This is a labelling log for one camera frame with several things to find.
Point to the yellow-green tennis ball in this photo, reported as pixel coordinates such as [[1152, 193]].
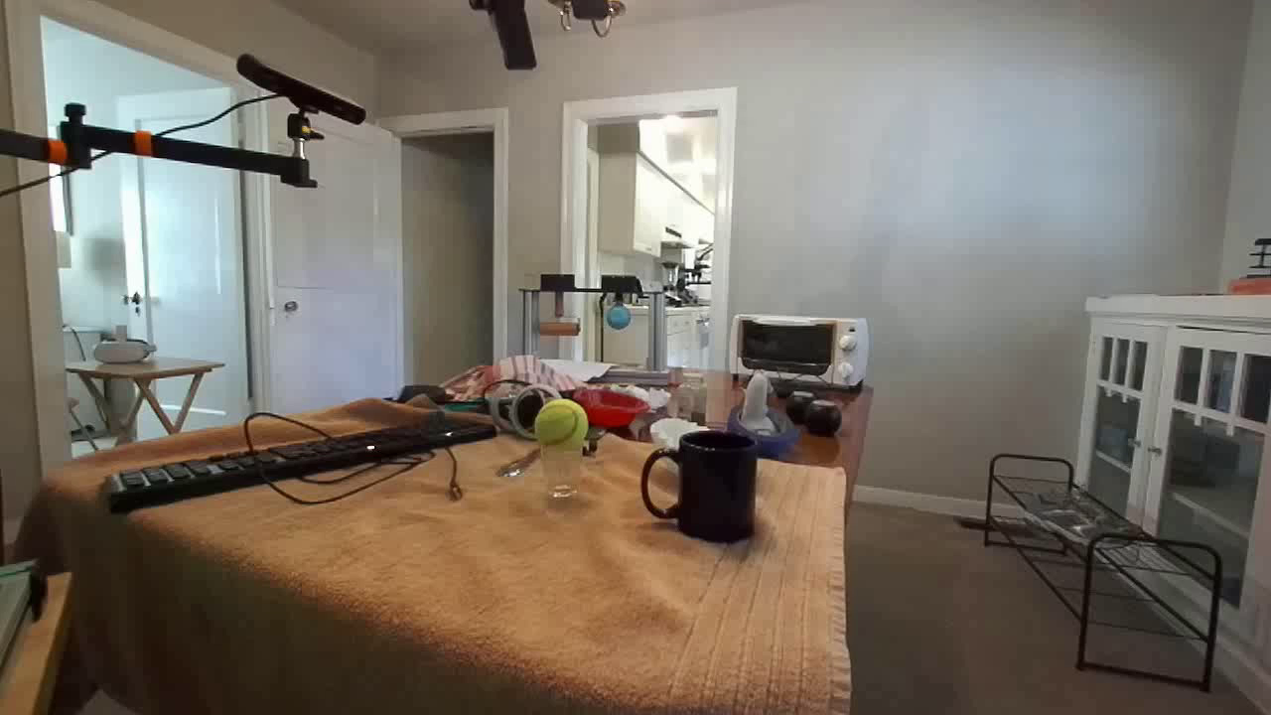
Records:
[[563, 423]]

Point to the black ceramic mug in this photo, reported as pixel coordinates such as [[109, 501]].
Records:
[[718, 485]]

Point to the blue round ornament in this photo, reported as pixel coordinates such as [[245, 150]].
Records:
[[618, 316]]

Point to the red bowl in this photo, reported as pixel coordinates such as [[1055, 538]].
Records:
[[614, 407]]

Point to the clear plastic bag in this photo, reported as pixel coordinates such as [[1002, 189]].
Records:
[[761, 407]]

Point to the small clear drinking glass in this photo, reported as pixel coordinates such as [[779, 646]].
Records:
[[563, 472]]

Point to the red plaid cloth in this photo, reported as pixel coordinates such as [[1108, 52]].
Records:
[[485, 379]]

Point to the metal spoon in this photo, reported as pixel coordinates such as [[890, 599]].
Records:
[[519, 462]]

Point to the white toaster oven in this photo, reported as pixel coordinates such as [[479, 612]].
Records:
[[801, 346]]

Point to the small black round object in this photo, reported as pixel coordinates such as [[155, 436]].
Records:
[[825, 418]]

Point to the brown wooden table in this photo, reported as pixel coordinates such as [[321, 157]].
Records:
[[847, 431]]

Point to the tan terry towel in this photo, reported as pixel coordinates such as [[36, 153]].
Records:
[[437, 599]]

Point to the white panel door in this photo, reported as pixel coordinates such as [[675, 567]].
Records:
[[334, 272]]

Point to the black ceiling fan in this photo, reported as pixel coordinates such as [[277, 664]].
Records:
[[509, 30]]

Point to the black computer keyboard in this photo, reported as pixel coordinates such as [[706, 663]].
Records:
[[291, 462]]

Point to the wooden folding side table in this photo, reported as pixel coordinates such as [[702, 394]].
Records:
[[142, 389]]

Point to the white glass-door cabinet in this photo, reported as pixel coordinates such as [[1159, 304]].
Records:
[[1174, 439]]

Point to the orange item on cabinet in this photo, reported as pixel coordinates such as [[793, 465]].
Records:
[[1254, 272]]

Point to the black stereo camera bar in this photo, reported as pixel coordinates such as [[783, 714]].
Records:
[[298, 89]]

